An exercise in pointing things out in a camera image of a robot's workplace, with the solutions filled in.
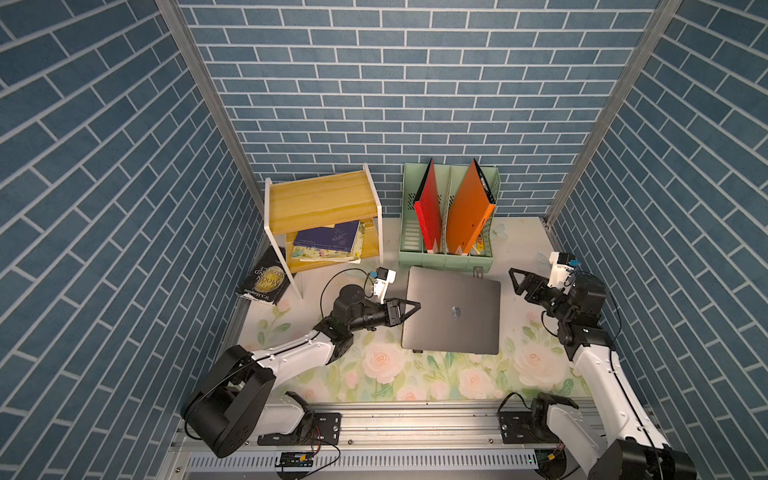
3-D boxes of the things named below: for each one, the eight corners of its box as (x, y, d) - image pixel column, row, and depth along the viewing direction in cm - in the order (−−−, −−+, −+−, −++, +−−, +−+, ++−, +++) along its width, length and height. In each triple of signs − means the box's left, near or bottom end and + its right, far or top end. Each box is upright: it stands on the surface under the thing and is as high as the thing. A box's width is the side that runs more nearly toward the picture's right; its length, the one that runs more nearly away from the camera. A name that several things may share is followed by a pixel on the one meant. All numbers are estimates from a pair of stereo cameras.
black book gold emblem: (239, 297, 100) (235, 293, 98) (269, 250, 113) (267, 245, 111) (278, 305, 98) (275, 301, 96) (304, 256, 111) (302, 252, 109)
